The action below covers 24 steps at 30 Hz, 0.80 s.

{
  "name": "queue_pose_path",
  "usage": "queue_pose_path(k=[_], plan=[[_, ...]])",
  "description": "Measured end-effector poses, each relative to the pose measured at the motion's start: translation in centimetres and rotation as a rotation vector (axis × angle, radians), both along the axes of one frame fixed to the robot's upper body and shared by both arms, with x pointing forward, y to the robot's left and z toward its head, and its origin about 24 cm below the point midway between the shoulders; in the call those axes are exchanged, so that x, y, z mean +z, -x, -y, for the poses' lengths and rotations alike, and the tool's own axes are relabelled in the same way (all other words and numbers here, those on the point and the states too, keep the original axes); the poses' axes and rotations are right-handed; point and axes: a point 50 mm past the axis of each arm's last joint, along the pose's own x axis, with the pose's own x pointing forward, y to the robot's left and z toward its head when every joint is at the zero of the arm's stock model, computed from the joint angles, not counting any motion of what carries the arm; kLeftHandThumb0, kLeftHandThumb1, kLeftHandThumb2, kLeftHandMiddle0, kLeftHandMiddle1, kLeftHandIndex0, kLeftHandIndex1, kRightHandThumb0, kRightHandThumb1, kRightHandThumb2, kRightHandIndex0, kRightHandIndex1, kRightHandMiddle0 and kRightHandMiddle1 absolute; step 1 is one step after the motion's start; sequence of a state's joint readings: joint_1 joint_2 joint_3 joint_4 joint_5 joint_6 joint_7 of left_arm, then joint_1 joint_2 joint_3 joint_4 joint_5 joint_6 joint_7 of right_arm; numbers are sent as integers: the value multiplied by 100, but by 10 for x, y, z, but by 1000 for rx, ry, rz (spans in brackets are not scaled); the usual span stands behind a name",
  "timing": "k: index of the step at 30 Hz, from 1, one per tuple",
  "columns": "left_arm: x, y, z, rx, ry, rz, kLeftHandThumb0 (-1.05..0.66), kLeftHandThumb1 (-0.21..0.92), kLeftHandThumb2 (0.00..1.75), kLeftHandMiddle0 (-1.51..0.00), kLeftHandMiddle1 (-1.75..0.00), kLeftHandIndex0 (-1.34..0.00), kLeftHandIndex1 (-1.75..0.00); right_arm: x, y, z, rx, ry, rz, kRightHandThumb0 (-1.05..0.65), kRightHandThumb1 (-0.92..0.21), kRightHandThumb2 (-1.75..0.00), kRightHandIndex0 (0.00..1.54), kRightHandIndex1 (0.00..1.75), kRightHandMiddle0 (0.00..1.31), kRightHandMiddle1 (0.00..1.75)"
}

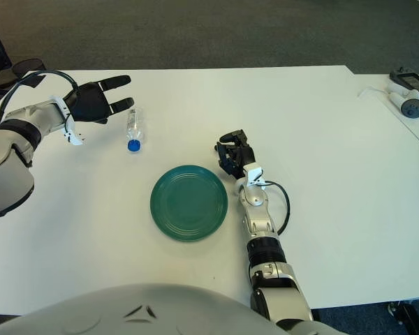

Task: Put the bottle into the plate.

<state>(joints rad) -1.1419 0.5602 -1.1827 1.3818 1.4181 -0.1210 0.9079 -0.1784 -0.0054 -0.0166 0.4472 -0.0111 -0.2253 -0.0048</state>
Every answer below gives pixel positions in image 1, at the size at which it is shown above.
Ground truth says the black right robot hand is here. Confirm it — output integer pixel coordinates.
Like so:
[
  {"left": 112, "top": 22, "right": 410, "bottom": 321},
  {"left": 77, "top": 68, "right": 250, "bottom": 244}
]
[{"left": 214, "top": 128, "right": 258, "bottom": 181}]

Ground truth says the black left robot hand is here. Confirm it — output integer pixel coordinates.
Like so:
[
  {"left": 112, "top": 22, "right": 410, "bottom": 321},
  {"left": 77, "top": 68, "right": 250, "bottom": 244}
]
[{"left": 68, "top": 75, "right": 135, "bottom": 125}]

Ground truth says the clear plastic bottle blue cap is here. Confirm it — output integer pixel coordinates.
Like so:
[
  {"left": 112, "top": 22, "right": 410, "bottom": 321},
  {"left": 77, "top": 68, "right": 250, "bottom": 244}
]
[{"left": 126, "top": 107, "right": 147, "bottom": 154}]

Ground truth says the green round plate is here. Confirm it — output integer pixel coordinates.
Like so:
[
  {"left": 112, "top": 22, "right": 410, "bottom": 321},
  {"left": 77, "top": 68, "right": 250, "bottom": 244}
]
[{"left": 149, "top": 165, "right": 229, "bottom": 244}]

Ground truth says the black mesh wastebasket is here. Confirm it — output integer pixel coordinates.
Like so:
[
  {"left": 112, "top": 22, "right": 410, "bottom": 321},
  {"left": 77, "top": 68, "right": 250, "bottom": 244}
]
[{"left": 12, "top": 59, "right": 47, "bottom": 80}]

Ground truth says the white VR controller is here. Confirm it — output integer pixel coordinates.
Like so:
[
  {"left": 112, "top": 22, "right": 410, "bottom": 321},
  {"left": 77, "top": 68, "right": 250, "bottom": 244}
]
[{"left": 387, "top": 89, "right": 419, "bottom": 119}]

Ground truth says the dark handheld console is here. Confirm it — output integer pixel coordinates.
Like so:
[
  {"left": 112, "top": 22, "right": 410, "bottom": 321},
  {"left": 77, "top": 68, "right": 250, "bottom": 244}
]
[{"left": 389, "top": 68, "right": 419, "bottom": 105}]

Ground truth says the grey robot torso shell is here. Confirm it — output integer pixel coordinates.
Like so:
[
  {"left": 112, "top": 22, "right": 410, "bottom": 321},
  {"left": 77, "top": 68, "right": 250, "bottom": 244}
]
[{"left": 0, "top": 283, "right": 284, "bottom": 335}]

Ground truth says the black table foot caster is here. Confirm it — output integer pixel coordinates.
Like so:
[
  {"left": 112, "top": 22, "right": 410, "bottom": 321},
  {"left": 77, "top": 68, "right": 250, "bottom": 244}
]
[{"left": 387, "top": 301, "right": 419, "bottom": 329}]

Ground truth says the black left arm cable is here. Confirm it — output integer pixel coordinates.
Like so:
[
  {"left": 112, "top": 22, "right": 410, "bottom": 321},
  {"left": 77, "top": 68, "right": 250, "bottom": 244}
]
[{"left": 0, "top": 70, "right": 78, "bottom": 130}]

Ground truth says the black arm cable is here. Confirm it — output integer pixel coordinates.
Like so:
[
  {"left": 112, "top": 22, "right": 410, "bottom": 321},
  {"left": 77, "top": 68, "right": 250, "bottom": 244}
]
[
  {"left": 0, "top": 70, "right": 78, "bottom": 130},
  {"left": 263, "top": 180, "right": 291, "bottom": 235}
]

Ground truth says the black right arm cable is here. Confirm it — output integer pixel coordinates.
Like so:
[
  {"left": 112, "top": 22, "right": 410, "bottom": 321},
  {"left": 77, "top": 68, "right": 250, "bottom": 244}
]
[{"left": 263, "top": 180, "right": 291, "bottom": 235}]

